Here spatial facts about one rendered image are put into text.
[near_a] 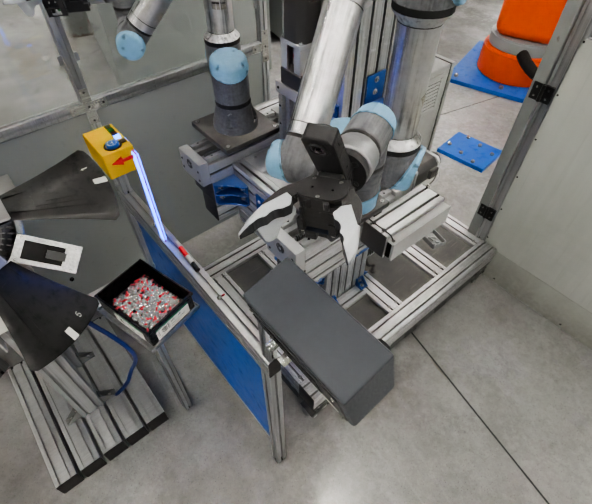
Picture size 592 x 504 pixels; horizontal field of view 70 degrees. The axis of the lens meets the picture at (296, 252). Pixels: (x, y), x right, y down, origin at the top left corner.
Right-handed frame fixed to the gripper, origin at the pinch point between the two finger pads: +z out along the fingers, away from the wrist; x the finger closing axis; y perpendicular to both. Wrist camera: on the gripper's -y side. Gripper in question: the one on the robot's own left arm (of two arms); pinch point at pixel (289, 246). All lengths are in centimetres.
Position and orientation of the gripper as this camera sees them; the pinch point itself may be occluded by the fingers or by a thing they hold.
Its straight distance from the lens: 51.5
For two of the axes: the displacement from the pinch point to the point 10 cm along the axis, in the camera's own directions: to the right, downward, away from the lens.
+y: 1.2, 7.0, 7.1
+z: -4.2, 6.8, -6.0
